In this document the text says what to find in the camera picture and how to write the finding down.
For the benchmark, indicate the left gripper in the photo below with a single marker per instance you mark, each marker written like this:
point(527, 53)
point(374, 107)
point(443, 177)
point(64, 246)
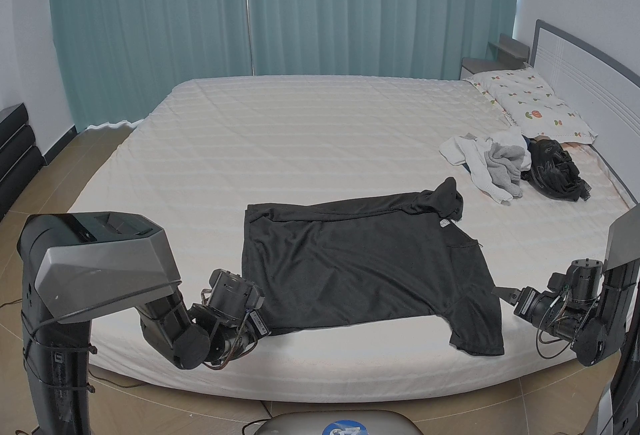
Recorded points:
point(259, 323)

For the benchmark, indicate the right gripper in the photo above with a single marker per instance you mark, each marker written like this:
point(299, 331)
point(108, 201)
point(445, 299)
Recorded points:
point(534, 305)

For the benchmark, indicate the black T-shirt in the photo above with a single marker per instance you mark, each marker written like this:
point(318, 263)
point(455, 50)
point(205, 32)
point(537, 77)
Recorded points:
point(360, 263)

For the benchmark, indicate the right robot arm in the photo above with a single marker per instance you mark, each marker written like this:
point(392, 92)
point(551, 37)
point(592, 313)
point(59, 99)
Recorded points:
point(600, 328)

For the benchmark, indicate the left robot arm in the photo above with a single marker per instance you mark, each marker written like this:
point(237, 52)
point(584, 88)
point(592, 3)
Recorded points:
point(100, 263)

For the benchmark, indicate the pile of clothes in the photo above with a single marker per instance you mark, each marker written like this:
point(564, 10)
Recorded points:
point(495, 163)

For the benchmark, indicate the bed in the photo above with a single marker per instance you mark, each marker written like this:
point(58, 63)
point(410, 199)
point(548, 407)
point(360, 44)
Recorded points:
point(300, 148)

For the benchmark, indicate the black garment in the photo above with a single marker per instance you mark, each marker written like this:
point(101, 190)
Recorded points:
point(555, 168)

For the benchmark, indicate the white printed pillow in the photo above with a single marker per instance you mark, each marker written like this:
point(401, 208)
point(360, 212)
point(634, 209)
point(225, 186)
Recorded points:
point(530, 103)

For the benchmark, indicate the grey bedside table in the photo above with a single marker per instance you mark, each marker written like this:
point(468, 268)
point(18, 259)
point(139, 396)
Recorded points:
point(475, 66)

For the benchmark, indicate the black chest of drawers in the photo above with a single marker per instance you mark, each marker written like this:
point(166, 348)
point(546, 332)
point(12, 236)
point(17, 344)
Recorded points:
point(17, 153)

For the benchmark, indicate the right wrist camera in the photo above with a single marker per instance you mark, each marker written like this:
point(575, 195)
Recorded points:
point(557, 283)

